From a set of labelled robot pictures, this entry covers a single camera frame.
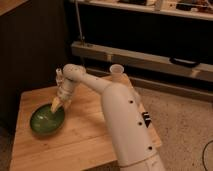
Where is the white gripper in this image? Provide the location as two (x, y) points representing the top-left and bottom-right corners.
(51, 79), (77, 113)

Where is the green ceramic bowl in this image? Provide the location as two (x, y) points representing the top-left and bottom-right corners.
(29, 104), (65, 136)

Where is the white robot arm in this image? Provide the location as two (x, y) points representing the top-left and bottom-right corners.
(51, 64), (165, 171)

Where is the small clear plastic bottle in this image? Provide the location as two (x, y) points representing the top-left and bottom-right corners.
(55, 68), (63, 86)

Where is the clear plastic cup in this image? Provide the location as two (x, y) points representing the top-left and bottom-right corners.
(109, 64), (124, 81)

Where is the grey metal case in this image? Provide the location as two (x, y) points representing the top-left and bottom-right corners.
(71, 41), (213, 82)

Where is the metal vertical pole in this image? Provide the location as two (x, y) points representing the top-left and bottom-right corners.
(74, 0), (84, 44)

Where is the wooden shelf board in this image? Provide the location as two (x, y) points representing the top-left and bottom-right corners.
(69, 0), (213, 21)

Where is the black case handle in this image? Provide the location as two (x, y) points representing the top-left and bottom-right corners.
(169, 58), (201, 68)

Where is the black cable on floor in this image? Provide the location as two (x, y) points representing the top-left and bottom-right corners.
(201, 139), (213, 171)

